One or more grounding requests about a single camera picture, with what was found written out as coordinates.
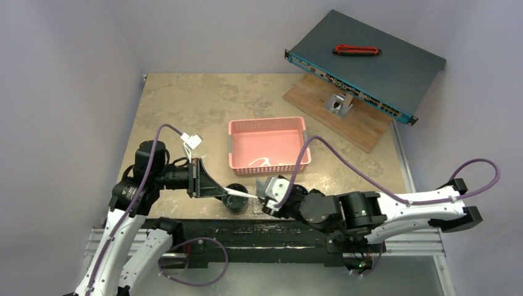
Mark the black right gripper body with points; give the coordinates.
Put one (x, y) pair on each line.
(282, 203)

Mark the pink perforated plastic basket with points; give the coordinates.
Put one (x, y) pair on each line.
(279, 139)

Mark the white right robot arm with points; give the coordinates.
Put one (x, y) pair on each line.
(368, 217)

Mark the grey metal bracket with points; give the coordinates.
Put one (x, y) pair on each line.
(339, 104)

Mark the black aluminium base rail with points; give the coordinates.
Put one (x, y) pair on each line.
(288, 241)

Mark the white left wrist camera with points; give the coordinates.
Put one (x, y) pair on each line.
(190, 143)

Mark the teal network switch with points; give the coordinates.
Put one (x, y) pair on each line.
(394, 82)

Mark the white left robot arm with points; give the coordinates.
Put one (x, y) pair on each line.
(113, 271)

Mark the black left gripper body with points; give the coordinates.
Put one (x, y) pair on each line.
(182, 177)

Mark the wooden board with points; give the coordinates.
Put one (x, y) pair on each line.
(363, 126)

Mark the dark green mug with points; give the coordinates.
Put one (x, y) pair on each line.
(236, 204)

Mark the red black utility knife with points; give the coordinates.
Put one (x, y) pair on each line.
(355, 51)

